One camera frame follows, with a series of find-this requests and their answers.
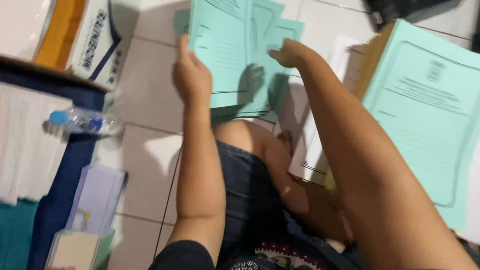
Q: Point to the person's right hand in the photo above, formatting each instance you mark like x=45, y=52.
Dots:
x=296, y=54

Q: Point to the person's left hand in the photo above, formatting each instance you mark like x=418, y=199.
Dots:
x=192, y=77

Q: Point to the person's left fingers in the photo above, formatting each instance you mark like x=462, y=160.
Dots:
x=183, y=47

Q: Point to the bundle of green covers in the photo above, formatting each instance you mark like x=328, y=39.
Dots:
x=228, y=56

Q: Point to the white cardboard box blue print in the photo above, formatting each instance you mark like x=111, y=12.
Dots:
x=90, y=37

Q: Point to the person's bare legs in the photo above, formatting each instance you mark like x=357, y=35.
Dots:
x=240, y=135

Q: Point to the clear plastic water bottle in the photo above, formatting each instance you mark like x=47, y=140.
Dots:
x=84, y=120

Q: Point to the person's dark denim shorts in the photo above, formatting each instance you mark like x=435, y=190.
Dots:
x=247, y=195

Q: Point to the white printed paper sheets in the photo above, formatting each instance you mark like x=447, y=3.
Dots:
x=311, y=150

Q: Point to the pile of pale purple papers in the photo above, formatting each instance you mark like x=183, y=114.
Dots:
x=98, y=198

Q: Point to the dark blue box of papers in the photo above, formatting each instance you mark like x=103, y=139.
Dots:
x=56, y=180

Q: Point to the person's black patterned shirt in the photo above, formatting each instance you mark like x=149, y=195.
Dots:
x=270, y=257

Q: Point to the black bag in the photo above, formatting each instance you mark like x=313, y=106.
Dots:
x=408, y=9

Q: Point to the small green-edged booklet stack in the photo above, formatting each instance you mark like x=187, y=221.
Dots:
x=77, y=249

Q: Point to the large pile of green booklets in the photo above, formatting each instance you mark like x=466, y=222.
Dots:
x=423, y=112

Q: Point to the teal mat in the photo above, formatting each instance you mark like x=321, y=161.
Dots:
x=15, y=236

